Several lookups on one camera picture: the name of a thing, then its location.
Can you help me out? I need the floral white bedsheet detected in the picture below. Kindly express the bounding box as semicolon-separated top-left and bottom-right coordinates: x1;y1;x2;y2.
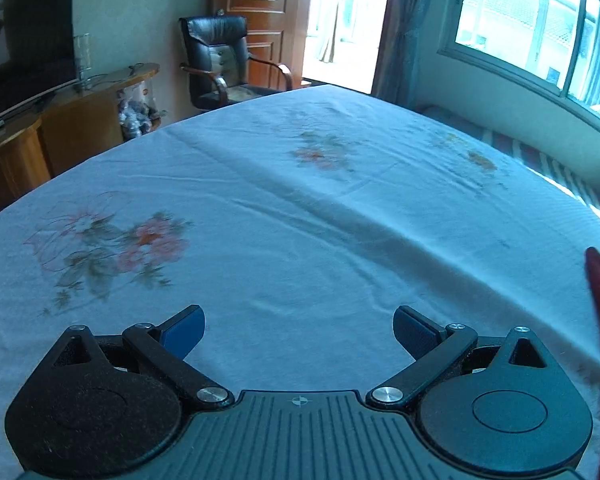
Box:
0;84;600;480

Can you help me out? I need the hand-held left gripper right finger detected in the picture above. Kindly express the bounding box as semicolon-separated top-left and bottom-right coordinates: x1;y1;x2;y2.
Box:
367;305;552;409

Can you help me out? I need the striped mattress cover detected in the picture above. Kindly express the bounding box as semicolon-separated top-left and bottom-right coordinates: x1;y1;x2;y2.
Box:
416;104;600;213

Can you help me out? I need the large framed window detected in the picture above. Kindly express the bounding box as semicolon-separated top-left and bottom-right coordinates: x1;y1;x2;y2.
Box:
437;0;600;111

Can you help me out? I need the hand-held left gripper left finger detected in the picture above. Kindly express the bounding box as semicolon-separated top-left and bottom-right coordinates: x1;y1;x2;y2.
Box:
54;304;234;409

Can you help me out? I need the brown wooden door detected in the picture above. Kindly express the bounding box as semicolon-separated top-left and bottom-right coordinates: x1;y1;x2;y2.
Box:
209;0;317;92

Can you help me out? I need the clear glass vase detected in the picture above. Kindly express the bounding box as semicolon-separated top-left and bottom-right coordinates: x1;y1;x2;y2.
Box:
72;32;94;94

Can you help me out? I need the plastic bag of items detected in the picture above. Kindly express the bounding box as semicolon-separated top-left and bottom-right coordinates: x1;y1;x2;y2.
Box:
116;84;165;141

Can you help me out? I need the black flat television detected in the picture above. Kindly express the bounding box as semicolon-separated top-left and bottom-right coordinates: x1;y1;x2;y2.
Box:
0;0;77;134

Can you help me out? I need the wooden television cabinet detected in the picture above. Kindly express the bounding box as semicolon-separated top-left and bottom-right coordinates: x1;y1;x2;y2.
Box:
0;62;161;227

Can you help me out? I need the black leather armchair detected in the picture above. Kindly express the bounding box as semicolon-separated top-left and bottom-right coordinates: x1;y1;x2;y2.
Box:
178;14;295;111

